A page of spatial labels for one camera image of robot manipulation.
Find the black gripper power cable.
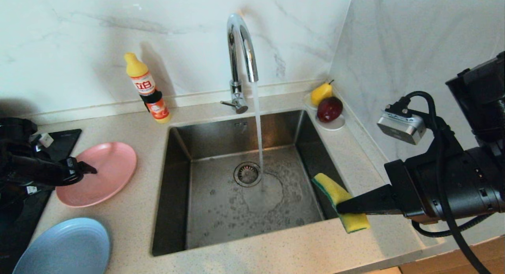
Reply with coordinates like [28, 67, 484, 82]
[411, 214, 494, 238]

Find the metal sink drain strainer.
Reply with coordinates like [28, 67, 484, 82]
[234, 162, 263, 188]

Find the yellow pear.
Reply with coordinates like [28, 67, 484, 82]
[310, 80, 334, 107]

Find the small white dish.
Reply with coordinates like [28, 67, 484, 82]
[303, 92, 346, 131]

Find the chrome gooseneck faucet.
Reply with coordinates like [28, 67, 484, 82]
[220, 13, 260, 114]

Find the dark red apple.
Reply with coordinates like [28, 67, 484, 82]
[316, 97, 343, 123]

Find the yellow green sponge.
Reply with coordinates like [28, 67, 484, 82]
[312, 173, 370, 234]

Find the yellow orange dish soap bottle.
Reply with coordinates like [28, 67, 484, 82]
[124, 53, 171, 124]

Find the light blue plate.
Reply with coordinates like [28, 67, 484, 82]
[13, 218, 111, 274]

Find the black glass cooktop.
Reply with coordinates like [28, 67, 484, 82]
[0, 129, 82, 274]

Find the pink plate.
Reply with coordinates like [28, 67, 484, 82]
[56, 142, 138, 208]

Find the light wooden cabinet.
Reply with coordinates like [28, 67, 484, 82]
[398, 235, 505, 274]

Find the stainless steel sink basin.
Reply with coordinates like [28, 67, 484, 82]
[152, 109, 359, 257]

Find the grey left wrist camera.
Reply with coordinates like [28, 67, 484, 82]
[31, 133, 54, 152]

